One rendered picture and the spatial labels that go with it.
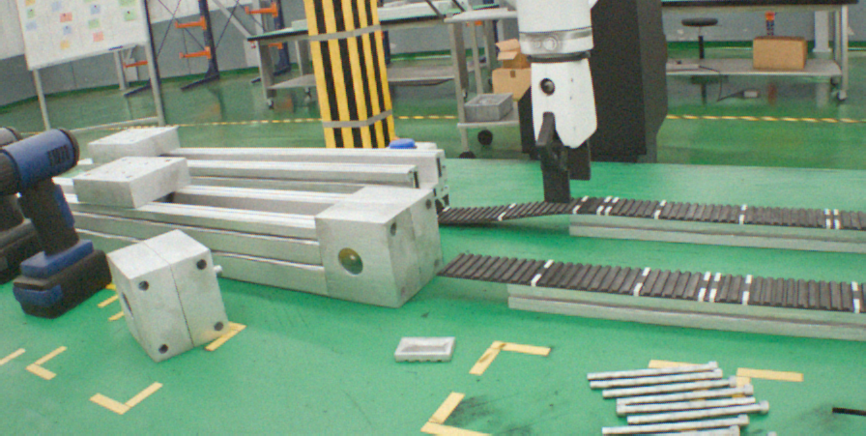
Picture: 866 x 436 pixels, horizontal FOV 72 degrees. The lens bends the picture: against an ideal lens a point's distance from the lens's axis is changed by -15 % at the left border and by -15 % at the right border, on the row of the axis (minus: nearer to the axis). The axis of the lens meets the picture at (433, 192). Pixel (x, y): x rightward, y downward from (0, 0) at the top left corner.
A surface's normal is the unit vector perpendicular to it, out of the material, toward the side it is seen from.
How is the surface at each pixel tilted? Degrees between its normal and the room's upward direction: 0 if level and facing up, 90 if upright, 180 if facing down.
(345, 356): 0
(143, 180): 90
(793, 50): 89
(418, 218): 90
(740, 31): 90
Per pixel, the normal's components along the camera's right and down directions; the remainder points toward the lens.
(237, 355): -0.13, -0.94
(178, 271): 0.64, 0.15
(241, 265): -0.48, 0.33
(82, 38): -0.14, 0.32
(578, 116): 0.83, 0.05
